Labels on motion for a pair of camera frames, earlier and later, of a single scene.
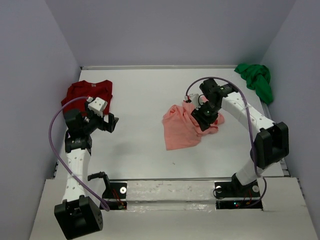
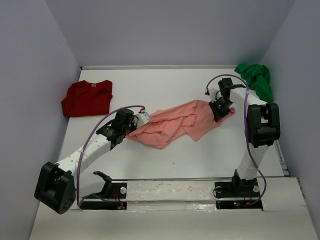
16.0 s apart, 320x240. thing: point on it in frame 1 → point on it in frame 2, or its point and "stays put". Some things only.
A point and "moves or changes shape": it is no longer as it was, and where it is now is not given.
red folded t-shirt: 101,89 stays put
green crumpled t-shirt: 257,78 stays put
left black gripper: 110,122 → 131,127
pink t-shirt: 180,128 moves or changes shape
